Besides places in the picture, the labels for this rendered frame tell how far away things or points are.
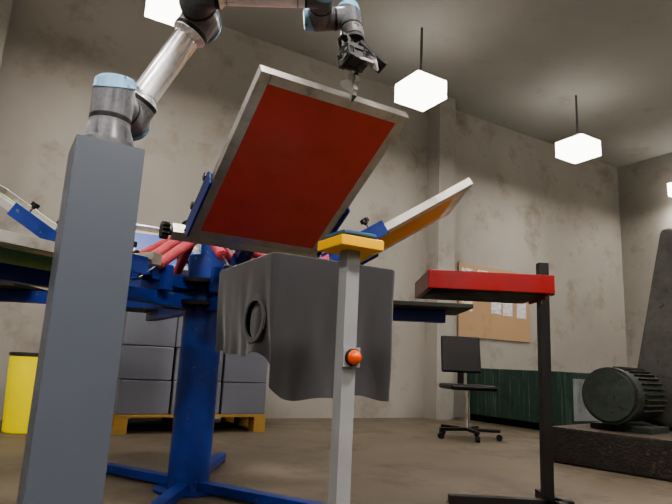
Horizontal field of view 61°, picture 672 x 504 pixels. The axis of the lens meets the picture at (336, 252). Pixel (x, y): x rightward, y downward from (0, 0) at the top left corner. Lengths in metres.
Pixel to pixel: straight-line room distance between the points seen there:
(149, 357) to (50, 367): 3.52
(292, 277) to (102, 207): 0.56
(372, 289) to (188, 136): 5.12
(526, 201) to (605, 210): 2.13
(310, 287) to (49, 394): 0.75
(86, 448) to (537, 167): 9.27
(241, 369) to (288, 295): 3.69
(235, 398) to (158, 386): 0.70
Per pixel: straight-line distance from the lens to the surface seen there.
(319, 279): 1.74
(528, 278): 2.89
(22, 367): 5.10
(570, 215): 10.66
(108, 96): 1.78
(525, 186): 9.89
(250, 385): 5.40
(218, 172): 2.13
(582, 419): 7.26
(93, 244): 1.63
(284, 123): 2.03
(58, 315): 1.60
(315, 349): 1.73
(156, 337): 5.11
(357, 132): 2.12
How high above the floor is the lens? 0.63
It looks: 11 degrees up
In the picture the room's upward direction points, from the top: 3 degrees clockwise
